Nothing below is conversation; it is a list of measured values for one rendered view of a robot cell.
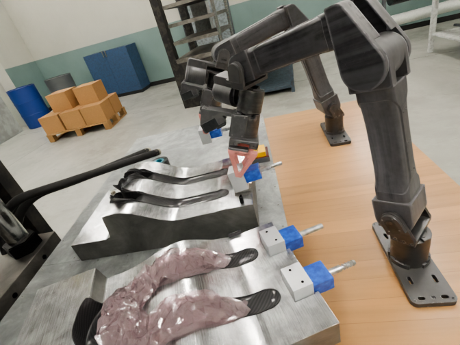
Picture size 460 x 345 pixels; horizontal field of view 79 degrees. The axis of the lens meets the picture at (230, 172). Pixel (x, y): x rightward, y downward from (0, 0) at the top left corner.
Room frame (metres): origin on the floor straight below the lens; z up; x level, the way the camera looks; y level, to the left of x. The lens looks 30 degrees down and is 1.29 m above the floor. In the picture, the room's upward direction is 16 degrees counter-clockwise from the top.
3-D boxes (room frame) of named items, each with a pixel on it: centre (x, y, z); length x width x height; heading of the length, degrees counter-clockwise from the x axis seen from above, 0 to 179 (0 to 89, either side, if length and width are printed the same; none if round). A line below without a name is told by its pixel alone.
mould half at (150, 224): (0.70, 0.19, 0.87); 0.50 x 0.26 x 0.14; 81
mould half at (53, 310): (0.33, 0.17, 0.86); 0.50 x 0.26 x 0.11; 98
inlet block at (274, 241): (0.43, -0.09, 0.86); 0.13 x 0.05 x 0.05; 98
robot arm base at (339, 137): (0.93, -0.42, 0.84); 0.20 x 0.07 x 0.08; 167
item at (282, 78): (5.05, -1.23, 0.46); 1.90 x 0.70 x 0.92; 162
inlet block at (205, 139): (0.92, 0.00, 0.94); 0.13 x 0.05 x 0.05; 80
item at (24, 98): (6.95, 3.99, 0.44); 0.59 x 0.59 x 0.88
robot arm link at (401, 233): (0.35, -0.28, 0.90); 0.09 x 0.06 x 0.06; 126
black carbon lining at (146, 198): (0.69, 0.18, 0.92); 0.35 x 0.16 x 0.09; 81
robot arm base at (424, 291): (0.35, -0.29, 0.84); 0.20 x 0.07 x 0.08; 167
